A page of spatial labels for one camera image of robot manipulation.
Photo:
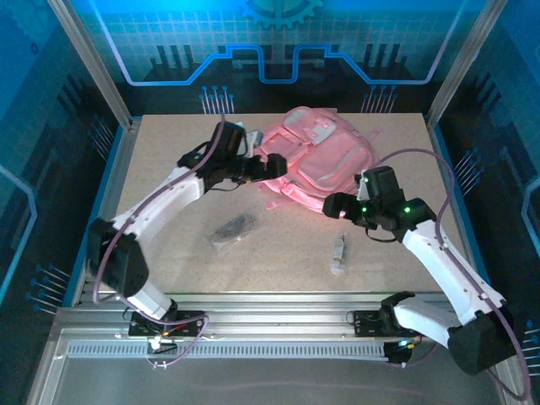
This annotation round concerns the grey metal lower tray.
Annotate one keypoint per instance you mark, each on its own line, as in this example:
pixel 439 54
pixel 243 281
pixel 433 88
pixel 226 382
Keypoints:
pixel 274 379

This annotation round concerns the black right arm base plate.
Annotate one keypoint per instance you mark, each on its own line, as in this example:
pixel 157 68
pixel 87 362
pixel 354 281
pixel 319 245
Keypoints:
pixel 367 322

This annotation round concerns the small controller board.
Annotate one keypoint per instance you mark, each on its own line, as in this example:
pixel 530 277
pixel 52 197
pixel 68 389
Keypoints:
pixel 158 345
pixel 396 354

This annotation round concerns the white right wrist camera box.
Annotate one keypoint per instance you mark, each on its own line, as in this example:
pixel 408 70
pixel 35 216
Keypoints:
pixel 363 187

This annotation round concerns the pink student backpack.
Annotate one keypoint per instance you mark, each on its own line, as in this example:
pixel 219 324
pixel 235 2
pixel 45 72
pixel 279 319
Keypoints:
pixel 329 164

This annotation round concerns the small glue stick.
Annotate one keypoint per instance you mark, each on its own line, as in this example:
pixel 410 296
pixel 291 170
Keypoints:
pixel 337 253

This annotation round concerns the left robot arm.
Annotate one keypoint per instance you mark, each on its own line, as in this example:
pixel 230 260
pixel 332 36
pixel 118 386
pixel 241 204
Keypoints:
pixel 169 198

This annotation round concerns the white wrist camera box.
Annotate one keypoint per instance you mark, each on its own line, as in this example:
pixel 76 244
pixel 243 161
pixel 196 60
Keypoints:
pixel 255 138
pixel 363 187

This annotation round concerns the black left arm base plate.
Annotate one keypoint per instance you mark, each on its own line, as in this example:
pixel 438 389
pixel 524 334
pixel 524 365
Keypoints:
pixel 190 322

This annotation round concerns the aluminium frame post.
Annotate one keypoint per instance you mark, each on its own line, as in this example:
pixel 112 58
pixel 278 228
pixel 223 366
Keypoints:
pixel 464 63
pixel 93 63

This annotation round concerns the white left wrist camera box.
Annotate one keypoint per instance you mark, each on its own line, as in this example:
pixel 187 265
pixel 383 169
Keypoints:
pixel 255 138

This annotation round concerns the clear bag of black pens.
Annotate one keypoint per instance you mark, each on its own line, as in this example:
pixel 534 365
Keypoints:
pixel 232 230

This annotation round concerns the aluminium front rail beam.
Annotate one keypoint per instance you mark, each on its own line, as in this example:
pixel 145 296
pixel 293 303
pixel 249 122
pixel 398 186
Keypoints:
pixel 274 308

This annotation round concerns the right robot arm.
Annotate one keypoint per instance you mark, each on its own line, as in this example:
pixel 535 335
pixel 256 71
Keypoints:
pixel 434 257

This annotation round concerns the aluminium table side rail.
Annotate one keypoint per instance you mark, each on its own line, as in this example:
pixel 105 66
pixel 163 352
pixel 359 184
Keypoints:
pixel 120 169
pixel 445 169

